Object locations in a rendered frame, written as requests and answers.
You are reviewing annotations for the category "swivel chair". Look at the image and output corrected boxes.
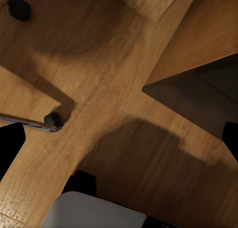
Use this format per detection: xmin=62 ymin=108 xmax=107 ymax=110
xmin=0 ymin=0 xmax=64 ymax=133

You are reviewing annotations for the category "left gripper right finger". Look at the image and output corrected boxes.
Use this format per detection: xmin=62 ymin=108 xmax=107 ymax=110
xmin=222 ymin=122 xmax=238 ymax=162

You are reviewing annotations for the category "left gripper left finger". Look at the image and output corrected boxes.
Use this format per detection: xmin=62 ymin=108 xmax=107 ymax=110
xmin=0 ymin=122 xmax=26 ymax=181

